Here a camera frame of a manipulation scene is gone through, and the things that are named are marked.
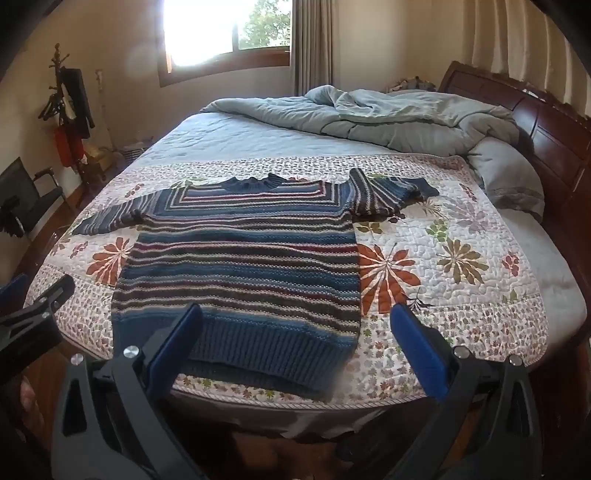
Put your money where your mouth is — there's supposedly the black chair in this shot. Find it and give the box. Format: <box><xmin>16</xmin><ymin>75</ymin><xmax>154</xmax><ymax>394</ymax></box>
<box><xmin>0</xmin><ymin>157</ymin><xmax>67</xmax><ymax>238</ymax></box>

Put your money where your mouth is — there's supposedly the floral quilted bedspread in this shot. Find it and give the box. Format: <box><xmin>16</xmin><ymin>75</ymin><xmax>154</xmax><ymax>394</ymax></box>
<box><xmin>25</xmin><ymin>110</ymin><xmax>551</xmax><ymax>411</ymax></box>

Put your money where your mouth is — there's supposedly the wooden framed window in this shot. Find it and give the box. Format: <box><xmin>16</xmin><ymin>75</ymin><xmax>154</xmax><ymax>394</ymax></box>
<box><xmin>154</xmin><ymin>0</ymin><xmax>293</xmax><ymax>87</ymax></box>

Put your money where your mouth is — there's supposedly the coat rack with clothes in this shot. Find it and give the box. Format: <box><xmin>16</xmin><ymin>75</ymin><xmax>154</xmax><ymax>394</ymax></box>
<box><xmin>38</xmin><ymin>43</ymin><xmax>95</xmax><ymax>186</ymax></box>

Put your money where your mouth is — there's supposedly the cream wall curtain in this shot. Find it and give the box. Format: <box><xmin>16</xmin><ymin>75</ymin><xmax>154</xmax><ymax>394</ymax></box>
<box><xmin>464</xmin><ymin>0</ymin><xmax>590</xmax><ymax>116</ymax></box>

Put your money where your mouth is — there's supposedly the beige curtain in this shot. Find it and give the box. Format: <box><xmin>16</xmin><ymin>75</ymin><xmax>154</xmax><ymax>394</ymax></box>
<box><xmin>290</xmin><ymin>0</ymin><xmax>335</xmax><ymax>96</ymax></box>

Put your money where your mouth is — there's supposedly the grey rumpled duvet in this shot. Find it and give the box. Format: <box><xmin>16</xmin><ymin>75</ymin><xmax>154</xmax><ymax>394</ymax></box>
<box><xmin>201</xmin><ymin>85</ymin><xmax>520</xmax><ymax>157</ymax></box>

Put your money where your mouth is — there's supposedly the grey pillow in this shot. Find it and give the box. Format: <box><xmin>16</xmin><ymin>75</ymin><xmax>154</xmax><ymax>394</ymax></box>
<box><xmin>466</xmin><ymin>137</ymin><xmax>545</xmax><ymax>223</ymax></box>

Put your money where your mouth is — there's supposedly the blue striped knit sweater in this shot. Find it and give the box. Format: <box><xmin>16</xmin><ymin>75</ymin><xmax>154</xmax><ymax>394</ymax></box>
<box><xmin>76</xmin><ymin>169</ymin><xmax>436</xmax><ymax>398</ymax></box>

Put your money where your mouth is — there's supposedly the dark wooden headboard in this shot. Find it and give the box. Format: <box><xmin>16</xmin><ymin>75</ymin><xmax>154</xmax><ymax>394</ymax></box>
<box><xmin>435</xmin><ymin>60</ymin><xmax>591</xmax><ymax>278</ymax></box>

